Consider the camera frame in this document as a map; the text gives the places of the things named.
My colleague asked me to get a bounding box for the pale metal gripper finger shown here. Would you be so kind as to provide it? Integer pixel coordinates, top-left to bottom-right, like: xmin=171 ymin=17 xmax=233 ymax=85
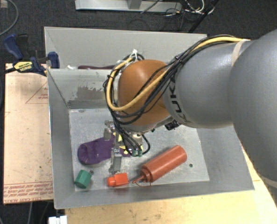
xmin=108 ymin=147 xmax=123 ymax=175
xmin=104 ymin=119 xmax=117 ymax=140

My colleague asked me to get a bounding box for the small orange box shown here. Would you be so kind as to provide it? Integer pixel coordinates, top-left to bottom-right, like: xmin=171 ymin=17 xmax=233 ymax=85
xmin=106 ymin=172 xmax=130 ymax=188

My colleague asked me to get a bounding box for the purple cloth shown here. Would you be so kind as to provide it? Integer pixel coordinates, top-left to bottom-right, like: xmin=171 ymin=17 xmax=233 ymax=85
xmin=77 ymin=134 xmax=132 ymax=166

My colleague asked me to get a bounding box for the green plastic cup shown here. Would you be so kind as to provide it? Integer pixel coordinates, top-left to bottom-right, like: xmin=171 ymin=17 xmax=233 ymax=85
xmin=73 ymin=169 xmax=94 ymax=189

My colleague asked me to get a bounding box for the red-brown squeeze bottle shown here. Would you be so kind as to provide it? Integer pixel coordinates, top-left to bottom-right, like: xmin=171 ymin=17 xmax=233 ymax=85
xmin=132 ymin=145 xmax=188 ymax=187

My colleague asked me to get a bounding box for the dark purple long object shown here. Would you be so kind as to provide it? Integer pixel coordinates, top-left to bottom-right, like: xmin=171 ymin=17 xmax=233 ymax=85
xmin=77 ymin=64 xmax=117 ymax=70

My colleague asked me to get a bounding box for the brown cardboard board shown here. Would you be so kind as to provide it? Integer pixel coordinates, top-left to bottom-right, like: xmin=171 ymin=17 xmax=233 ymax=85
xmin=3 ymin=63 xmax=54 ymax=205

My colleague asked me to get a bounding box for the grey metal bin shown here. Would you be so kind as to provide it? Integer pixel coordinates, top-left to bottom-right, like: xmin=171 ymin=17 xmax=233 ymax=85
xmin=44 ymin=26 xmax=255 ymax=210

